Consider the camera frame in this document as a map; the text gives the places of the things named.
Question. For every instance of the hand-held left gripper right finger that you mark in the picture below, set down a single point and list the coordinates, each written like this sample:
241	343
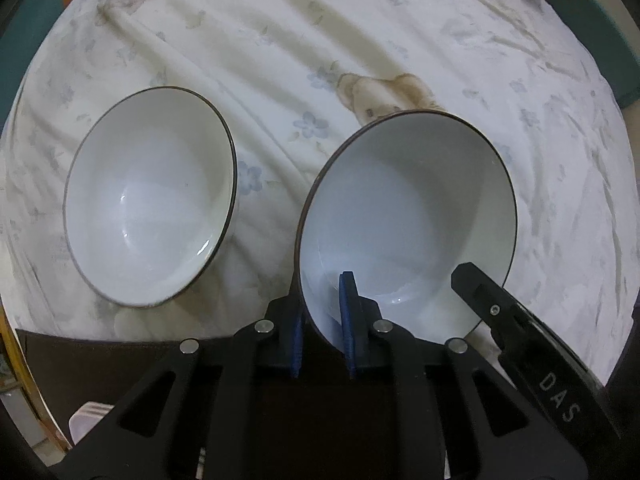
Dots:
347	320

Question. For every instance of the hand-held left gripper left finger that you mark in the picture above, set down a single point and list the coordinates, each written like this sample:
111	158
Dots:
296	350

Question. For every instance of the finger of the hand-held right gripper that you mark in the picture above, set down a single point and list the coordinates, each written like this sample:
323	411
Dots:
480	295

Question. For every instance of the white fish print bowl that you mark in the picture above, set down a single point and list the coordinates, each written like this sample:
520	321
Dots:
150	195
410	210

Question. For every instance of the black mat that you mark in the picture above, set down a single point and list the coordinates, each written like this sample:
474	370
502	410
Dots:
100	360

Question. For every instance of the white floral bedsheet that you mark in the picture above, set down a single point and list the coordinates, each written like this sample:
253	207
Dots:
320	35

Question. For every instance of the yellow curved object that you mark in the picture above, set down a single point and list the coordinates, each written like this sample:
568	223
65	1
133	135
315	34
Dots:
9	350

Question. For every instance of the teal cushion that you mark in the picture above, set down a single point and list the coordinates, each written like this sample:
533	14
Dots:
595	25

